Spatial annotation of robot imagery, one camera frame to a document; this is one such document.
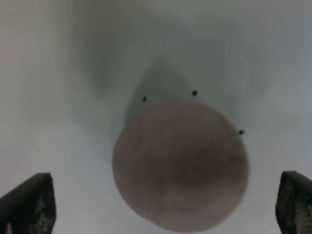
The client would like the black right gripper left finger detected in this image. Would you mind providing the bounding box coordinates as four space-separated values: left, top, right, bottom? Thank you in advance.
0 173 57 234

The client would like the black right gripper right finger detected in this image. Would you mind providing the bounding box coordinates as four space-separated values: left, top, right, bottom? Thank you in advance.
275 171 312 234

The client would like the pink peach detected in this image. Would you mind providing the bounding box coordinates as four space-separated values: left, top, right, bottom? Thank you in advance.
113 101 248 233

